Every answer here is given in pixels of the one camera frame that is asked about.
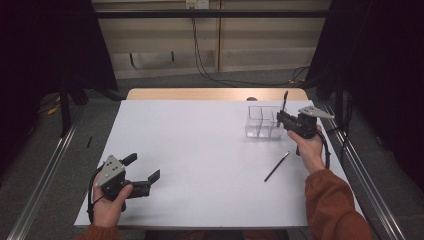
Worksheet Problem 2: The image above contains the clear plastic organizer box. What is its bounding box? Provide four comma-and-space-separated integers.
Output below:
244, 105, 286, 140

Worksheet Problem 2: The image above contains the black horizontal bar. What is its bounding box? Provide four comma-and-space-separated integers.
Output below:
94, 9, 332, 20

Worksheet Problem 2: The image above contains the black metal stand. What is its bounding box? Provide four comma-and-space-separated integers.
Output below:
58, 78, 73, 138

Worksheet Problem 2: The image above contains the left hand-held gripper black cable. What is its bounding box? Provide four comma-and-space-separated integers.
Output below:
86, 165, 105, 224

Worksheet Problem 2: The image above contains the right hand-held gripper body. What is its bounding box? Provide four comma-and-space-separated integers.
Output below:
287, 105, 335, 140

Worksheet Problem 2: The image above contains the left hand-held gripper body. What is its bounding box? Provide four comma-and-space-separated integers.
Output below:
94, 154, 152, 202

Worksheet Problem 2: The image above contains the person's right hand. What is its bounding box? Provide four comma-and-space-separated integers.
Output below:
287, 124, 326, 175

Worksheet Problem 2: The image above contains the person's left hand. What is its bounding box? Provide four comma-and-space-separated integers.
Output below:
92, 171, 134, 229

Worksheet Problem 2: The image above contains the right hand-held gripper black cable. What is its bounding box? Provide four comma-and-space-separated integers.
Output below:
315, 129, 332, 170

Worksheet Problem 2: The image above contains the white wall socket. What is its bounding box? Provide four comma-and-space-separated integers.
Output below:
185, 0, 210, 10

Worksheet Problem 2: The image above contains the metal floor rail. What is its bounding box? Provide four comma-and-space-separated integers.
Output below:
6, 103, 88, 240
323, 104, 407, 240

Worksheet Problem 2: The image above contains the thin black makeup brush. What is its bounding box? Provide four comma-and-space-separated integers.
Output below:
263, 150, 291, 183

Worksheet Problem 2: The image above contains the hand-held gripper black cable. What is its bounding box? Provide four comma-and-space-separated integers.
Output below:
315, 129, 332, 170
86, 165, 105, 224

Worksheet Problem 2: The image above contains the dark curtain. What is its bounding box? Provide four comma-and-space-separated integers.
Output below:
0, 0, 118, 174
304, 0, 424, 192

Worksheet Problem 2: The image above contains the light wooden table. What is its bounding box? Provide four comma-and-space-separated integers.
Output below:
125, 87, 309, 102

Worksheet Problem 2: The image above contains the black wall cable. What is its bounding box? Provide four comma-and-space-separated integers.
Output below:
190, 6, 311, 88

